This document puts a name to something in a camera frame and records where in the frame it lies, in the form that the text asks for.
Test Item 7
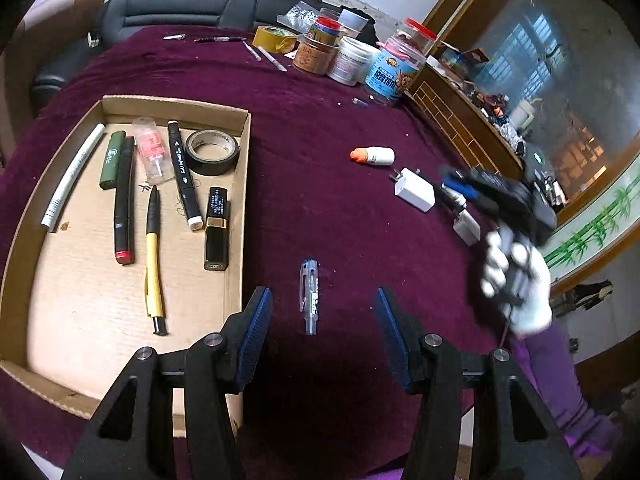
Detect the black sofa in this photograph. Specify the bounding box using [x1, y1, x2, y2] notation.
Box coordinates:
[32, 0, 321, 106]

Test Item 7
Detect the yellow tape roll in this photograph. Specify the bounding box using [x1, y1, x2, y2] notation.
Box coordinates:
[251, 25, 299, 56]

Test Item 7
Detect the wooden brick-pattern cabinet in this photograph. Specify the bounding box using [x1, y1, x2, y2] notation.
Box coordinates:
[404, 57, 556, 211]

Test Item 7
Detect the white plastic tube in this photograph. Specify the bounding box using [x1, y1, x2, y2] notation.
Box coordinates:
[41, 123, 107, 233]

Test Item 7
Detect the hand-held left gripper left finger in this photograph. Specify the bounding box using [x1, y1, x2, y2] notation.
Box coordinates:
[60, 286, 274, 480]

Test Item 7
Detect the clear plastic bag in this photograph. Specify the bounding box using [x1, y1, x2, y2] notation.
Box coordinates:
[277, 0, 321, 31]

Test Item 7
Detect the person's right forearm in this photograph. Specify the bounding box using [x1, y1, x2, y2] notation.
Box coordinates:
[510, 330, 623, 461]

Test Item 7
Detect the white wall charger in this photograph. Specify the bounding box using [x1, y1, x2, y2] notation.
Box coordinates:
[390, 167, 436, 213]

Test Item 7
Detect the clear plastic pen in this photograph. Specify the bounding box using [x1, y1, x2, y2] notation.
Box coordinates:
[299, 259, 321, 337]

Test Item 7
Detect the bamboo print panel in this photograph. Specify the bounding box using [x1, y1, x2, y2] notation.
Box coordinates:
[542, 170, 640, 281]

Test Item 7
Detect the blue and red lid jar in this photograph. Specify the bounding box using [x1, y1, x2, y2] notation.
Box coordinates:
[310, 16, 348, 46]

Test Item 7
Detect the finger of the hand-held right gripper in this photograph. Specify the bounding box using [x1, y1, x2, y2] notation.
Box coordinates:
[438, 165, 477, 187]
[441, 180, 479, 207]

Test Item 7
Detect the red-lid clear plastic jar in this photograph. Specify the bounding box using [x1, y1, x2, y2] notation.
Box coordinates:
[395, 18, 439, 61]

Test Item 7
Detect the white labelled jar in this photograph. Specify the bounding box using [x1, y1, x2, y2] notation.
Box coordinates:
[327, 37, 381, 86]

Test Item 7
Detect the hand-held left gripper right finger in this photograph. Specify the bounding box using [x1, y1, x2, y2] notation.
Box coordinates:
[375, 286, 583, 480]

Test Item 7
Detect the black lipstick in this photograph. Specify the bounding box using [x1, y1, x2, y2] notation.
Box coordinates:
[203, 186, 232, 272]

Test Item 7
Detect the blue cartoon-label plastic jar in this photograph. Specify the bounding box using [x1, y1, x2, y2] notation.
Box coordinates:
[363, 41, 427, 106]

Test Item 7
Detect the maroon tablecloth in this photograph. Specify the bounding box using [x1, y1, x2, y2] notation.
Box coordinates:
[0, 25, 551, 480]

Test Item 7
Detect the small white orange-capped bottle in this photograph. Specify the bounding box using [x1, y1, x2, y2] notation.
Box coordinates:
[350, 146, 396, 166]

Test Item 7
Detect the white square power adapter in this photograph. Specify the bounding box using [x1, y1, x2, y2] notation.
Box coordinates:
[452, 208, 482, 247]

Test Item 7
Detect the clear pink-label packet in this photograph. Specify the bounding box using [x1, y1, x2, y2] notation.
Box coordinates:
[132, 116, 168, 185]

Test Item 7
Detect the green marker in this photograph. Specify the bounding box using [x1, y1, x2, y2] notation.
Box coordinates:
[98, 130, 126, 191]

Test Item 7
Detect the black white-ended marker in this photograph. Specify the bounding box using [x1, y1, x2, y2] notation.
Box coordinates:
[167, 120, 205, 232]

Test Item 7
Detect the person's right hand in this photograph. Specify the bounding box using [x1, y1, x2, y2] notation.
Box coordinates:
[480, 227, 553, 337]

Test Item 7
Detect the cardboard tray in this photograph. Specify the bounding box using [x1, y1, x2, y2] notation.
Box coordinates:
[0, 96, 252, 440]

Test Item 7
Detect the yellow ballpoint pen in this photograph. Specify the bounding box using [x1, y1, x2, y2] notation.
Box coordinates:
[144, 185, 168, 336]

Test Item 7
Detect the orange-brown filled jar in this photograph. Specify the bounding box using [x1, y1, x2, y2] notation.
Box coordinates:
[292, 34, 341, 77]

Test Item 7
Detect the black tape roll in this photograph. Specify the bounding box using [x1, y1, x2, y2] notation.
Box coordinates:
[185, 129, 241, 177]

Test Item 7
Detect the black red-ended marker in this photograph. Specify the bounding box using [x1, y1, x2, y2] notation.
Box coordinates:
[113, 136, 137, 266]

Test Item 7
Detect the wood-framed glass partition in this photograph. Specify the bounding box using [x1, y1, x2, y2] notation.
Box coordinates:
[422, 0, 640, 231]

